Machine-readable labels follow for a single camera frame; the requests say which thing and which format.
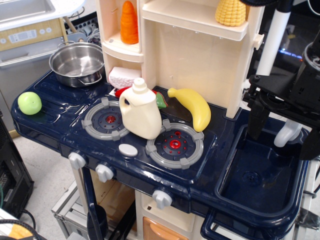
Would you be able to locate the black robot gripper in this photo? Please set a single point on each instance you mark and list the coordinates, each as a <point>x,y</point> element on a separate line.
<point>295,97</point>

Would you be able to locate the cream toy detergent bottle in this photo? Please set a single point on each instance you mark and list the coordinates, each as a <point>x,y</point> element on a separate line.
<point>139,110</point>

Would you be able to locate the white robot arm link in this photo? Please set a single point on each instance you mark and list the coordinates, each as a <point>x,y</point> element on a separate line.
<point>274,37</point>

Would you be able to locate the navy toy sink basin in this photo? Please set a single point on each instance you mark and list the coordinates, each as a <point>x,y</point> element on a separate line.
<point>261,179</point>

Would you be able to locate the grey toy faucet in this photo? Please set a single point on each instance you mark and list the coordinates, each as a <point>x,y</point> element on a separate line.
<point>289,132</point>

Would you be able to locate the navy toy kitchen countertop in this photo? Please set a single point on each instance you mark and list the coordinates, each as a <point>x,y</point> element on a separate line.
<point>58,126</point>

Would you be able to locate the yellow toy banana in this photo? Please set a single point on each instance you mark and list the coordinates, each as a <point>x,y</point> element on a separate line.
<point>195,104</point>

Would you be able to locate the right grey stove burner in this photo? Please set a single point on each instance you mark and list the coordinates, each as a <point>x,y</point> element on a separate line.
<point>178,146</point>

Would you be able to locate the grey stove burner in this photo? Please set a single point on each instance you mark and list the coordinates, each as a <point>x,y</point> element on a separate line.
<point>178,146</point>
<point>104,121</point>

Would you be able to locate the red toy chili pepper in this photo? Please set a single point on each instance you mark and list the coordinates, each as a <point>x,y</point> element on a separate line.
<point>160,100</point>

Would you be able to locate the yellow toy corn cob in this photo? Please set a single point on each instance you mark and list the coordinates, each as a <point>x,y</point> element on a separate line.
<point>230,13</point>

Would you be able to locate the cream toy kitchen shelf unit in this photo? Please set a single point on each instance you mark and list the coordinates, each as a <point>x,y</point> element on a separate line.
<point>181,45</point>

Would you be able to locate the right grey stove knob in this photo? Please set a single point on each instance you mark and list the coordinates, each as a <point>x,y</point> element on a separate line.
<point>162,199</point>

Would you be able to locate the grey stove knob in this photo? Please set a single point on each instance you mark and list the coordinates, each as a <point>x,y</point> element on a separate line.
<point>104,173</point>
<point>76,160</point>
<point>162,199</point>

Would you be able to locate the grey oval stove button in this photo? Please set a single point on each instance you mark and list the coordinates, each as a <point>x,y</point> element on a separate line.
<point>127,150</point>

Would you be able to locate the orange toy oven drawer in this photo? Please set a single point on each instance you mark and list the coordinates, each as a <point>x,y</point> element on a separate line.
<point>165,230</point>

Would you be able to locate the white pink toy sponge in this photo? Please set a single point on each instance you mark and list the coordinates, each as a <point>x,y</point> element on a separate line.
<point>120,77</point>

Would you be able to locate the left grey stove burner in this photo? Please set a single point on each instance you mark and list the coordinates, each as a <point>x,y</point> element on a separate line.
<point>104,121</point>

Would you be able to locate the middle grey stove knob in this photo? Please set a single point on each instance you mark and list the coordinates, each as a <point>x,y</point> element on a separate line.
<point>104,173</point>

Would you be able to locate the orange toy carrot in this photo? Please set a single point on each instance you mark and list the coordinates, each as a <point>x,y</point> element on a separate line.
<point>129,33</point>

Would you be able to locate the left grey stove knob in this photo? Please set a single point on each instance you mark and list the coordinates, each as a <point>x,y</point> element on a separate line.
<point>76,160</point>

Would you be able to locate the stainless steel pot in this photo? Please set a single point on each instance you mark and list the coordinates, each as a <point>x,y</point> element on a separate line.
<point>78,64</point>

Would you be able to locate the green toy apple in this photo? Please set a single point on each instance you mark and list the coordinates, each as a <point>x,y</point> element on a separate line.
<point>29,103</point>

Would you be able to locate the grey toy dishwasher unit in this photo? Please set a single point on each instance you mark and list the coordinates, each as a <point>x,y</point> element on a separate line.
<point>30,31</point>

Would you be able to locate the black computer case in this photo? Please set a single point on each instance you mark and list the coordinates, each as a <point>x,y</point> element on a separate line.
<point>16,184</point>

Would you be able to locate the aluminium frame cart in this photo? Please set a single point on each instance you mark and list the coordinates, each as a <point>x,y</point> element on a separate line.
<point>70,214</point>

